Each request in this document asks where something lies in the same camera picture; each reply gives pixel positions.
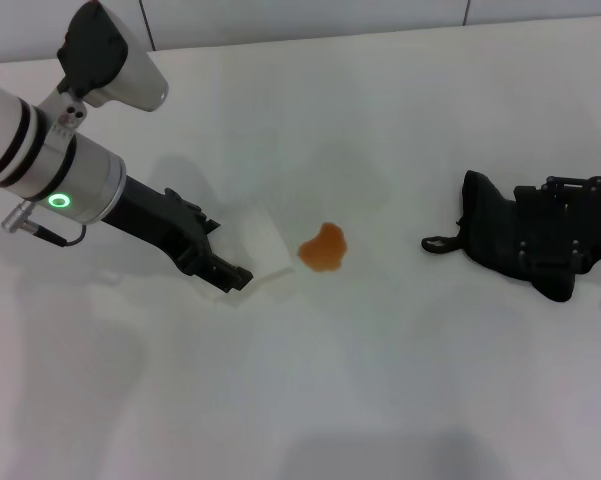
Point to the dark blue rag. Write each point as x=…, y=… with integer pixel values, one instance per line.
x=490, y=225

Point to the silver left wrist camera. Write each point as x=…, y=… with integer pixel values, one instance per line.
x=130, y=75

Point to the white paper cup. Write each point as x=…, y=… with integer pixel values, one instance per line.
x=270, y=245

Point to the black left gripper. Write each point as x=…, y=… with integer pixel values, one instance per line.
x=145, y=210

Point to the brown water stain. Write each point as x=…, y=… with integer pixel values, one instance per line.
x=325, y=250

